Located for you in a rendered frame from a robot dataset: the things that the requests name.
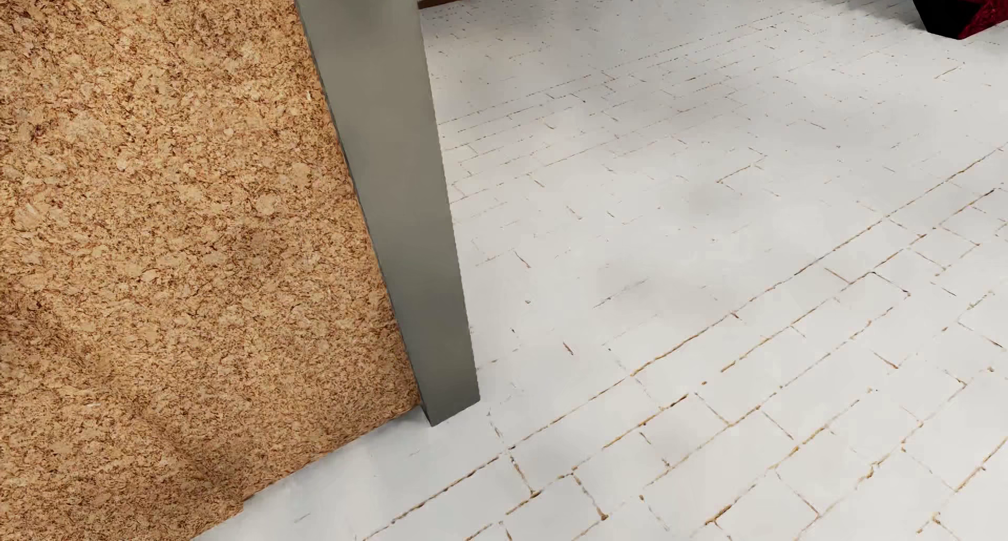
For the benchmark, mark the red and black armchair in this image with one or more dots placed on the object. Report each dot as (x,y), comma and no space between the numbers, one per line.
(957,1)

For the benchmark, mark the cork board panel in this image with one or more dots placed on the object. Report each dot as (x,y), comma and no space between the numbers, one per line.
(165,249)

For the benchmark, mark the grey metal post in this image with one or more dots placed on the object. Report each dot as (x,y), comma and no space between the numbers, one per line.
(386,186)

